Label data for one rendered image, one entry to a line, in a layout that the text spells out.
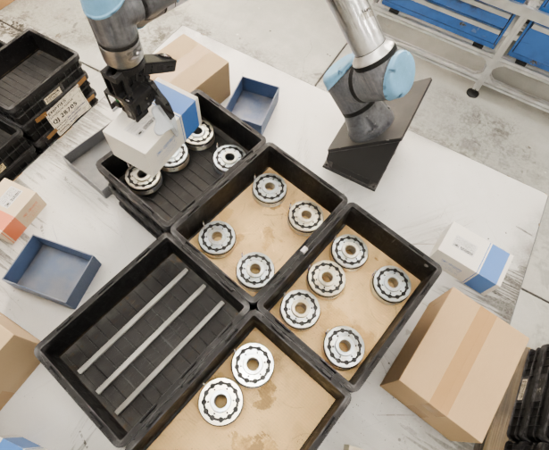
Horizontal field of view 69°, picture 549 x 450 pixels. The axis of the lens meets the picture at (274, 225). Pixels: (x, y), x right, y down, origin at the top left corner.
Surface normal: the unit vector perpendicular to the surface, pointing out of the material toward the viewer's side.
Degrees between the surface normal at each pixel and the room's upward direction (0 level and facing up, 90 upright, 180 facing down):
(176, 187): 0
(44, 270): 0
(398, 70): 55
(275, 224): 0
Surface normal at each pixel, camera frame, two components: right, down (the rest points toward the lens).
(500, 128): 0.06, -0.45
